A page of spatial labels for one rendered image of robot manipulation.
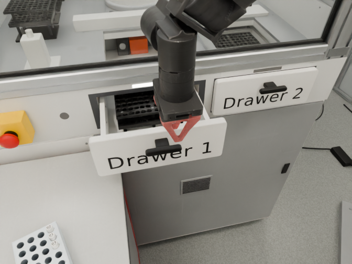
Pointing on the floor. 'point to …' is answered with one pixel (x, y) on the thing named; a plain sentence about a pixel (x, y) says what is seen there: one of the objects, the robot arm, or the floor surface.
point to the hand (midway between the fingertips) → (176, 131)
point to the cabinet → (205, 174)
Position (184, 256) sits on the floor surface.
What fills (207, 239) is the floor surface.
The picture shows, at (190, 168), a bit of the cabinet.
